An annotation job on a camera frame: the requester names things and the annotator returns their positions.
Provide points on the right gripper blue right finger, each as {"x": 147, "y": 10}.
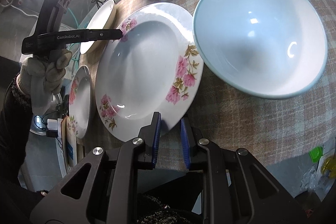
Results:
{"x": 194, "y": 155}

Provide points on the large white bowl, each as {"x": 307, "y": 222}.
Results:
{"x": 272, "y": 49}

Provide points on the large floral deep plate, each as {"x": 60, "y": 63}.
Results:
{"x": 154, "y": 67}

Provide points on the left gloved hand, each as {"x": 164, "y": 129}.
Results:
{"x": 40, "y": 79}

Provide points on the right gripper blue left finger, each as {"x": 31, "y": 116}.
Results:
{"x": 150, "y": 135}

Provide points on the small floral plate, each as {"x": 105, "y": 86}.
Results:
{"x": 80, "y": 102}

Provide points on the white leaf pattern plate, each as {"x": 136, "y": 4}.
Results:
{"x": 102, "y": 19}

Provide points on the green plastic item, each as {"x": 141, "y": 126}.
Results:
{"x": 315, "y": 154}

